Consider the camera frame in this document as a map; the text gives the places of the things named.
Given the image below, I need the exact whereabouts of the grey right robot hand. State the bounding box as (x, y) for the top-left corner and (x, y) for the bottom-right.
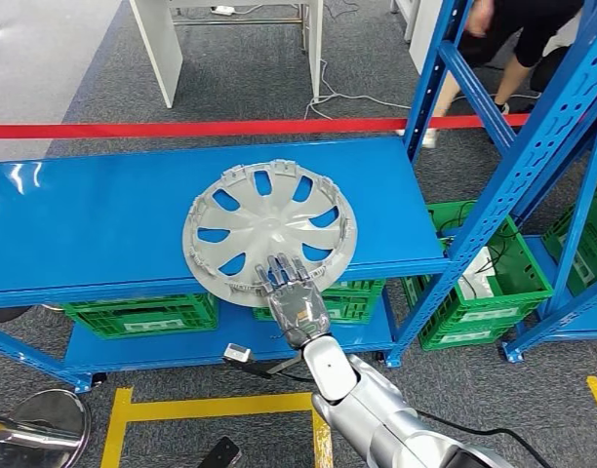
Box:
(253, 253), (332, 350)

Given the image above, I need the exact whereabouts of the grey plastic wheel hubcap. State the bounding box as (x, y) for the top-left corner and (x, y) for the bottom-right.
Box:
(182, 159), (358, 309)

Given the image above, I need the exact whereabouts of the low blue metal shelf cart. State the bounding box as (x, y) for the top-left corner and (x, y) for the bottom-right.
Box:
(0, 136), (453, 394)

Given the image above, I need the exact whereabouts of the green plastic crate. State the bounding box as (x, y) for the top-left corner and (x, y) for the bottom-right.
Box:
(541, 166), (597, 298)
(401, 200), (554, 352)
(249, 279), (386, 325)
(63, 292), (220, 340)

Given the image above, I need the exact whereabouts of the red barrier tape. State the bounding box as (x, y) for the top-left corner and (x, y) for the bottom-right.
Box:
(0, 113), (531, 140)

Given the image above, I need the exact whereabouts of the white paper sheet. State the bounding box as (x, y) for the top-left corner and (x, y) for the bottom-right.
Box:
(459, 246), (497, 301)

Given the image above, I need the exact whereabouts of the white cabinet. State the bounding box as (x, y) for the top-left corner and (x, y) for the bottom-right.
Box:
(390, 0), (587, 77)

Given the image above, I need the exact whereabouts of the white desk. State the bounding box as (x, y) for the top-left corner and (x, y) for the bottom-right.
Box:
(129, 0), (325, 109)

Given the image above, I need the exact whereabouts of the round chrome stool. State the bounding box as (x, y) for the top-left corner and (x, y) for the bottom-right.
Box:
(0, 388), (92, 468)

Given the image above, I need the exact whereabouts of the black stool seat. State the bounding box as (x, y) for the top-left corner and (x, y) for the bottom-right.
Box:
(529, 48), (571, 95)

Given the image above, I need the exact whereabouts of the person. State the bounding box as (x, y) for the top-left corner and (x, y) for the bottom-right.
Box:
(422, 0), (585, 150)

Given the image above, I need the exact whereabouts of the black right wrist camera bracket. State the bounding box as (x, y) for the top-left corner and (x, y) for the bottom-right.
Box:
(230, 353), (305, 382)

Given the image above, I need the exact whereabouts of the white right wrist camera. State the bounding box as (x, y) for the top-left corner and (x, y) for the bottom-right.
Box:
(223, 343), (253, 369)

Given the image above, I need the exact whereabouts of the white floor cable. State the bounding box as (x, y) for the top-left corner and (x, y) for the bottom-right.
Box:
(304, 58), (544, 121)

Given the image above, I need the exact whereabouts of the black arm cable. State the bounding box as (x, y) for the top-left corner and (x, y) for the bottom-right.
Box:
(415, 407), (553, 468)

